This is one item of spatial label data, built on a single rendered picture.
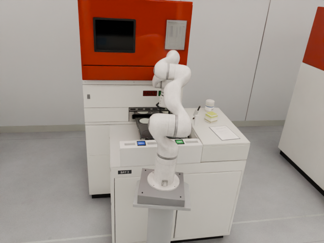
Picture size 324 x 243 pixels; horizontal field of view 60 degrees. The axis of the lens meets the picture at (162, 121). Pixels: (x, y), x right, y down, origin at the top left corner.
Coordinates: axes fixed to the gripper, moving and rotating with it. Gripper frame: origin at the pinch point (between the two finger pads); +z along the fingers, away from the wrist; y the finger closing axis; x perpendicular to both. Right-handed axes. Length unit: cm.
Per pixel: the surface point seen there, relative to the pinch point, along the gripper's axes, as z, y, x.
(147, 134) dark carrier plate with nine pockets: 8.7, 9.0, 24.6
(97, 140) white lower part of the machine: 31, 56, 4
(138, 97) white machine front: -7.7, 23.7, -6.8
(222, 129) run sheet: 1.8, -45.3, 14.9
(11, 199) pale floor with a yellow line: 99, 137, 19
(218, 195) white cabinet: 47, -48, 35
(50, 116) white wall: 76, 166, -116
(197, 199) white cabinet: 50, -33, 40
